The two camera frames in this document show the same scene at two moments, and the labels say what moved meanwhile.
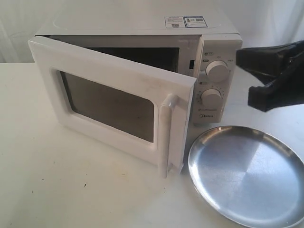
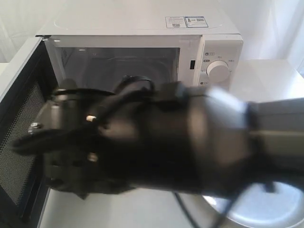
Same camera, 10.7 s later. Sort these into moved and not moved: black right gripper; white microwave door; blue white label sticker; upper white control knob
Moved: white microwave door; black right gripper
Not moved: upper white control knob; blue white label sticker
